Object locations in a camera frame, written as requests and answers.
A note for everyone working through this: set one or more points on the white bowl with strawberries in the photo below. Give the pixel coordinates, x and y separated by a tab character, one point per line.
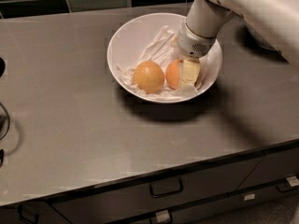
258	38

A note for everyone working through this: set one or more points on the dark drawer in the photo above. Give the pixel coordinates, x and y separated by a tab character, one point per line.
136	200
277	163

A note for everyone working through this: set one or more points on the white label sticker right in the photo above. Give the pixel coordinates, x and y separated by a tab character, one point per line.
293	181

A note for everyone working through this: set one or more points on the white label sticker centre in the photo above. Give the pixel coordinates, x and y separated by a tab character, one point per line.
249	197

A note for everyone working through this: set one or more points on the black drawer handle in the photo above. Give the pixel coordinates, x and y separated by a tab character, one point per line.
286	188
26	217
166	187

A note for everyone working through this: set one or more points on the black wire stand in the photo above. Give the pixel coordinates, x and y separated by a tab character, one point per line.
4	117

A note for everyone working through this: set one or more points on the dark centre drawer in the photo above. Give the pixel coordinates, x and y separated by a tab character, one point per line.
136	200

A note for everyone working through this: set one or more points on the black right drawer handle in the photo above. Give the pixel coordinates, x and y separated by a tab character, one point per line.
286	188

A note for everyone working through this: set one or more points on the white label sticker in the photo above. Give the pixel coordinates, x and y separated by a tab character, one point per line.
249	197
163	217
293	181

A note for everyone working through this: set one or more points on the white paper towel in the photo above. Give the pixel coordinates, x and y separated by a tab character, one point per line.
162	50

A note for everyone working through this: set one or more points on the large white bowl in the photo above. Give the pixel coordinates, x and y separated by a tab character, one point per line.
128	48

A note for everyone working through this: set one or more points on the black centre drawer handle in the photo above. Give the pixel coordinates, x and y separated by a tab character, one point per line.
166	187

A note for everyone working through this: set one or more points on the orange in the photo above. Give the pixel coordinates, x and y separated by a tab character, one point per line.
172	74
149	77

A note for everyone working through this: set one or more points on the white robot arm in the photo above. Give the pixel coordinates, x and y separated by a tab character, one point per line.
275	22

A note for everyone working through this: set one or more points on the dark right drawer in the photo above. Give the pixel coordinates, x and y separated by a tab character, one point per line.
277	163

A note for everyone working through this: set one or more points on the white label sticker bottom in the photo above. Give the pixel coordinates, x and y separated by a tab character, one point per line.
163	217

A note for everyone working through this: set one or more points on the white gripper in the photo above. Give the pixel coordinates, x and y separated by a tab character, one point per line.
193	44

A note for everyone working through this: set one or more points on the black left drawer handle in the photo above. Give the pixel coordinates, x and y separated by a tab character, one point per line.
26	217

